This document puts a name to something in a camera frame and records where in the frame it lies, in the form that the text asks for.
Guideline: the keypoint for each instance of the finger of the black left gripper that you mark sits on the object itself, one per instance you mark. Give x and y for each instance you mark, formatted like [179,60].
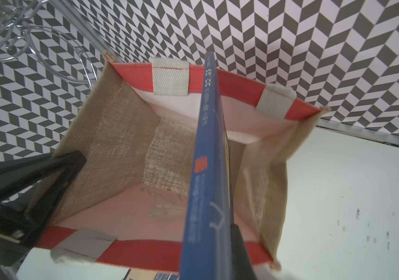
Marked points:
[31,190]

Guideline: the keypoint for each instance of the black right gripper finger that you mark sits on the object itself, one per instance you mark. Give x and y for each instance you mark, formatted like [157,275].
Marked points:
[242,268]

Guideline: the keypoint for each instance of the blue book with text list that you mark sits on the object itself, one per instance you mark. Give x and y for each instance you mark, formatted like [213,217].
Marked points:
[206,249]

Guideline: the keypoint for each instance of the red burlap Christmas bag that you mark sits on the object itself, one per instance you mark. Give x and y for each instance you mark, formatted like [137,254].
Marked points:
[137,130]

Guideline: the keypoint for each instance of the chrome wire jewelry stand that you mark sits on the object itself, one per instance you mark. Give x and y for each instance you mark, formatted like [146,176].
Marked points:
[19,36]

